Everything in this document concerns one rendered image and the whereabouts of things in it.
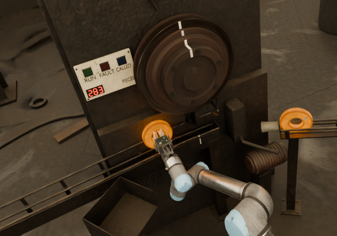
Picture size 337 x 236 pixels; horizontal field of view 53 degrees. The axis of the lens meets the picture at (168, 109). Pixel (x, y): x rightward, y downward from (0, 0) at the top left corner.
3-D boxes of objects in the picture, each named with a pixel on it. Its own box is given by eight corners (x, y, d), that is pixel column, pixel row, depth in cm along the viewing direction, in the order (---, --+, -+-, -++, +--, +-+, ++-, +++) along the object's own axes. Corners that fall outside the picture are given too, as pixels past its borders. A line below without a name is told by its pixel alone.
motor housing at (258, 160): (246, 209, 221) (241, 149, 189) (276, 195, 225) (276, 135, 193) (258, 224, 211) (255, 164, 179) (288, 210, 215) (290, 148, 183)
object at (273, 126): (262, 127, 186) (261, 119, 182) (280, 126, 182) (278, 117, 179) (262, 134, 181) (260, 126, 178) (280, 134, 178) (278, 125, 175)
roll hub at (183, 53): (167, 109, 157) (155, 55, 141) (221, 89, 162) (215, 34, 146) (172, 115, 153) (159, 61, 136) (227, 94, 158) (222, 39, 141)
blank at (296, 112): (292, 134, 182) (292, 139, 180) (274, 116, 178) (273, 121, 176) (318, 121, 173) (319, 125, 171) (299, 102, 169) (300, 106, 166)
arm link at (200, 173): (282, 184, 132) (195, 155, 170) (266, 201, 126) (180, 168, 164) (287, 207, 136) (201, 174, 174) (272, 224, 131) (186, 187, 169)
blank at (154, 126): (137, 128, 170) (139, 132, 167) (165, 114, 171) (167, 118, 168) (148, 150, 178) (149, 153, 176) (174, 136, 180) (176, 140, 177)
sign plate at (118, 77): (86, 99, 161) (72, 66, 150) (137, 81, 166) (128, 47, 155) (87, 101, 159) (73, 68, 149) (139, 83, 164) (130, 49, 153)
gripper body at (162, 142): (168, 132, 162) (178, 151, 155) (169, 142, 169) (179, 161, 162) (153, 138, 161) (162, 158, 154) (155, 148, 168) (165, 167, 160)
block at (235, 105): (225, 133, 198) (221, 100, 184) (237, 128, 200) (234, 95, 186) (234, 144, 190) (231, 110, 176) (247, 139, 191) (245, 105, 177)
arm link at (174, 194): (193, 191, 166) (196, 179, 158) (177, 205, 160) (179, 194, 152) (182, 181, 169) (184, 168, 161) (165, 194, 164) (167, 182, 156)
